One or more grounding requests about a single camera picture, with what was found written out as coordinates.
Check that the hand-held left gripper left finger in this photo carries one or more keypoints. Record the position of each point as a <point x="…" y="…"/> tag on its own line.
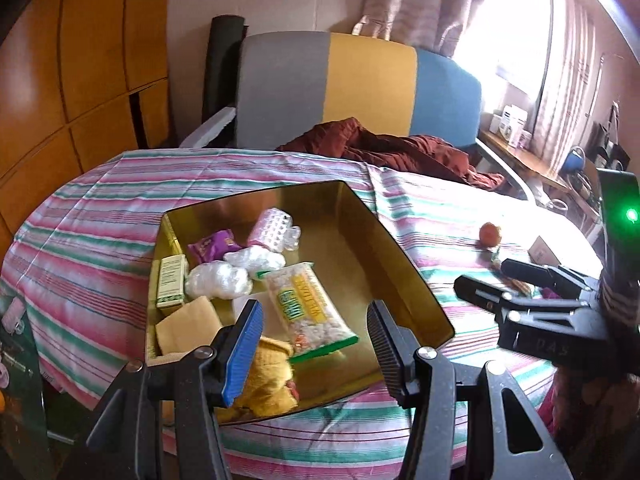
<point x="245" y="355"/>

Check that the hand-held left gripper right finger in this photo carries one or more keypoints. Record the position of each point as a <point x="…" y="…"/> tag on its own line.
<point x="390" y="355"/>

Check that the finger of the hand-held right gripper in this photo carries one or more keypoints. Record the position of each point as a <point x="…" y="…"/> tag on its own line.
<point x="505" y="294"/>
<point x="545" y="276"/>

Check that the yellow patterned cloth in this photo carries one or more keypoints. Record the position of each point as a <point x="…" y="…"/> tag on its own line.
<point x="270" y="375"/>

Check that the yellow sponge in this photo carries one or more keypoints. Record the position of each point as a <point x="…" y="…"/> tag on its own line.
<point x="187" y="322"/>

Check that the green label rice cracker packet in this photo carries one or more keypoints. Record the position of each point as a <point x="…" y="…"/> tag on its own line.
<point x="305" y="305"/>

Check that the white plastic bag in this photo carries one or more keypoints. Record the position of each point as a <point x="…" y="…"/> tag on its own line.
<point x="217" y="280"/>
<point x="255" y="259"/>

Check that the small white green packet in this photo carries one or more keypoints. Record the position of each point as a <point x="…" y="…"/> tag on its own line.
<point x="261" y="273"/>

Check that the small pale green box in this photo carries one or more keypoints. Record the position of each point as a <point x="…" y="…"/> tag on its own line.
<point x="171" y="280"/>

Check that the purple snack packet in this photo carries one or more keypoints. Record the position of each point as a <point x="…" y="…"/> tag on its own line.
<point x="215" y="246"/>

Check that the gold tin box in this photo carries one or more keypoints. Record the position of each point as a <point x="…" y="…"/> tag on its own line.
<point x="350" y="240"/>

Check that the pink plastic hair roller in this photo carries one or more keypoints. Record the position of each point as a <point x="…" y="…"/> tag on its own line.
<point x="272" y="227"/>

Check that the beige cardboard box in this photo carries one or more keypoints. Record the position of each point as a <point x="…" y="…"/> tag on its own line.
<point x="544" y="249"/>

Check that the orange fruit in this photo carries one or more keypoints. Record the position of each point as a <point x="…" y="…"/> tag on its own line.
<point x="491" y="234"/>

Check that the wooden desk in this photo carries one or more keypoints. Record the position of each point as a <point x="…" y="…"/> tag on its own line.
<point x="525" y="160"/>

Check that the blue round container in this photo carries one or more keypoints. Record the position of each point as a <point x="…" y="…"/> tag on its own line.
<point x="574" y="160"/>

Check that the white boxes on desk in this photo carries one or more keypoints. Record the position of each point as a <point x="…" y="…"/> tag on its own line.
<point x="512" y="122"/>

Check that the maroon blanket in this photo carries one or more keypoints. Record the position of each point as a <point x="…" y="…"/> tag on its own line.
<point x="395" y="150"/>

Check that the blue yellow grey armchair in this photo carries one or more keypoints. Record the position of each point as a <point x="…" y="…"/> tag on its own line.
<point x="370" y="85"/>

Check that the black rolled mat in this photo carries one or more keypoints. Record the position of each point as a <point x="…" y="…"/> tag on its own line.
<point x="222" y="70"/>

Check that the patterned curtain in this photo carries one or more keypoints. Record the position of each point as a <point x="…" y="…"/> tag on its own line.
<point x="425" y="0"/>

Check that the wooden wardrobe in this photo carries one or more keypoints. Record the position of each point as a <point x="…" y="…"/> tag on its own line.
<point x="75" y="85"/>

